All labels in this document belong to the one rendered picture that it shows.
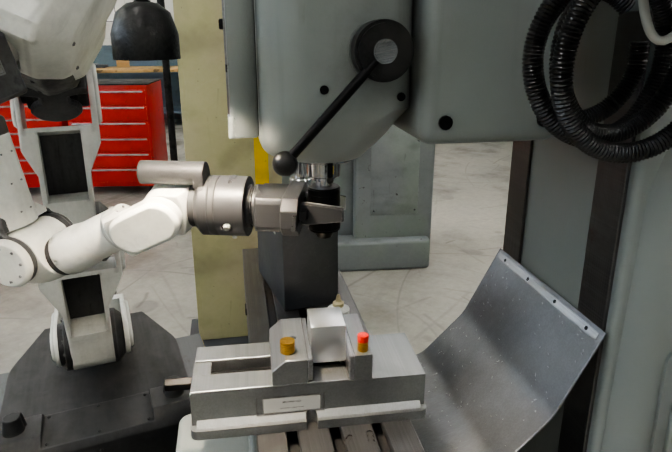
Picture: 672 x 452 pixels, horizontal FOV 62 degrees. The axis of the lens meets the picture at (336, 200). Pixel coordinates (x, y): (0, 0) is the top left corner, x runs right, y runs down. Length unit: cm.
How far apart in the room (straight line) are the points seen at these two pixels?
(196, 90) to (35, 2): 155
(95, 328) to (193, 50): 131
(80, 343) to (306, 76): 110
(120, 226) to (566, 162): 66
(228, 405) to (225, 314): 196
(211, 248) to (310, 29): 207
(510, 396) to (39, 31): 92
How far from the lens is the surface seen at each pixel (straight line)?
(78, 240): 93
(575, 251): 92
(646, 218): 83
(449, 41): 70
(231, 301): 279
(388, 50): 66
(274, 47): 69
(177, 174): 82
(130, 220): 84
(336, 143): 72
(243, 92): 75
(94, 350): 163
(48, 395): 172
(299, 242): 114
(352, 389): 88
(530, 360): 97
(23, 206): 100
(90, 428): 152
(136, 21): 65
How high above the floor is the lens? 148
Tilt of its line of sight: 17 degrees down
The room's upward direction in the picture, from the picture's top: straight up
